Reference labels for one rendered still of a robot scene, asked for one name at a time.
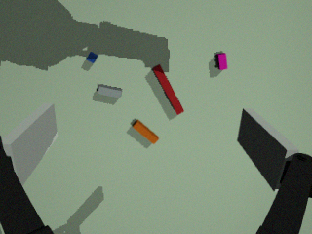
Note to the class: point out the small blue cube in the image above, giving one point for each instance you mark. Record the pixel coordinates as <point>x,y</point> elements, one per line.
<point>92,57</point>

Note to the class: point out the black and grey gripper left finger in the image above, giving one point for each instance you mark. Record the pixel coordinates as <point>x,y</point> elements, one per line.
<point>21,150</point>

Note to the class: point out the grey rod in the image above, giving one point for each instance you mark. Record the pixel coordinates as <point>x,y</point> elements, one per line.
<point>109,91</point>

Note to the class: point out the red rod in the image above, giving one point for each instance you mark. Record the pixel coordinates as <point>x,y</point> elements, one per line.
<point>168,89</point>

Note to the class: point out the orange rod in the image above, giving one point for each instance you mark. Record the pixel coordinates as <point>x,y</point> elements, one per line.
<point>145,131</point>

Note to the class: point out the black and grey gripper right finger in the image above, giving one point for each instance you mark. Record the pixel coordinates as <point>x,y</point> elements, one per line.
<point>278,161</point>

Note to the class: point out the short magenta block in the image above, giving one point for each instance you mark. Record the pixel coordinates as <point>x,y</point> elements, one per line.
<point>221,61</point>

